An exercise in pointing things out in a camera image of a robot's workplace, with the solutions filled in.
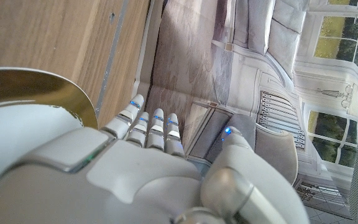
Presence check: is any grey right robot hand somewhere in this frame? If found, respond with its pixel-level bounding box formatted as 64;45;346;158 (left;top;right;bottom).
0;94;311;224

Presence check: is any white gold-rimmed paper plate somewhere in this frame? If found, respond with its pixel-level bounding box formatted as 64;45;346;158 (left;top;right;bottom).
0;67;99;200

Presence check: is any printed living room backdrop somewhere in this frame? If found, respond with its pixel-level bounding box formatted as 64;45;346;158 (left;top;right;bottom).
131;0;358;220

